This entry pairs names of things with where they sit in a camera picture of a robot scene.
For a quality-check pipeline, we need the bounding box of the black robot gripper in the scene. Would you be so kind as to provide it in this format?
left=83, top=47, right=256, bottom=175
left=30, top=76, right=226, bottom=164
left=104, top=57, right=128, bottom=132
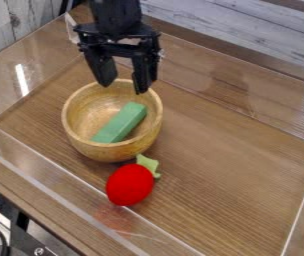
left=73, top=0, right=161, bottom=94

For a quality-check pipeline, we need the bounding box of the green rectangular block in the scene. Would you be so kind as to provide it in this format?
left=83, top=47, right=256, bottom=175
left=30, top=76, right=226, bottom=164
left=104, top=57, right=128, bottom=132
left=90, top=102, right=146, bottom=143

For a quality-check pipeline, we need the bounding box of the brown wooden bowl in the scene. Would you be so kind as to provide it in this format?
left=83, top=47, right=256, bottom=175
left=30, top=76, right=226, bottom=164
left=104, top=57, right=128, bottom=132
left=59, top=78, right=164, bottom=163

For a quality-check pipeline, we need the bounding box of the red plush strawberry toy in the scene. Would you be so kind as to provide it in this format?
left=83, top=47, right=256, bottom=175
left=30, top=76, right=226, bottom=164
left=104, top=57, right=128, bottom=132
left=105, top=154, right=161, bottom=206

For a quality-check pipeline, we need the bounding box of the clear acrylic tray enclosure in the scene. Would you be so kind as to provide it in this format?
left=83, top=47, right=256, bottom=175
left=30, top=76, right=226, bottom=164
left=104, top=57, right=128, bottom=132
left=0, top=20, right=304, bottom=256

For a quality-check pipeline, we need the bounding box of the black metal frame bracket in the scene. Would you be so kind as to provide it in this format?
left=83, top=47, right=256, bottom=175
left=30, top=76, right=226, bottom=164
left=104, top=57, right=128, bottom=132
left=10, top=212, right=58, bottom=256

